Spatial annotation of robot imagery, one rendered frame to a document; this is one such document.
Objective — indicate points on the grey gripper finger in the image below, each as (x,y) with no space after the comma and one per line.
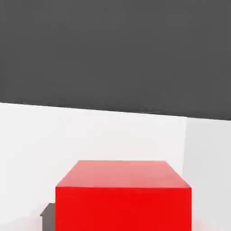
(49,217)

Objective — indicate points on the small red cube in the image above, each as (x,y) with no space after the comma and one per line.
(123,207)

